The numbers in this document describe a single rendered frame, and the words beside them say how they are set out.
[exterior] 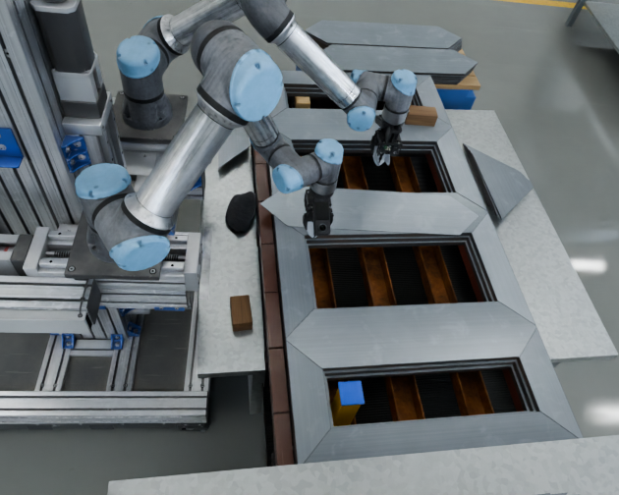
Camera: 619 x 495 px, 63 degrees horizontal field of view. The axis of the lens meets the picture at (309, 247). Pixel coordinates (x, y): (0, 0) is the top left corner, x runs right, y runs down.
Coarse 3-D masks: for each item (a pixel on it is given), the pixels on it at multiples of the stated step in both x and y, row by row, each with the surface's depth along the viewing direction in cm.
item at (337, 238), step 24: (312, 96) 211; (312, 144) 189; (360, 144) 192; (408, 144) 195; (432, 144) 196; (432, 192) 178; (456, 192) 180; (480, 216) 174; (312, 240) 162; (336, 240) 163; (360, 240) 164; (384, 240) 166; (408, 240) 167; (432, 240) 169; (456, 240) 170; (480, 264) 163; (312, 288) 151; (480, 288) 161; (456, 360) 140; (480, 360) 142; (504, 360) 144; (288, 384) 134; (528, 384) 139; (528, 408) 138
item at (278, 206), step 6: (276, 192) 169; (282, 192) 170; (270, 198) 167; (276, 198) 168; (282, 198) 168; (270, 204) 166; (276, 204) 166; (282, 204) 166; (270, 210) 164; (276, 210) 165; (282, 210) 165; (276, 216) 163; (282, 216) 163
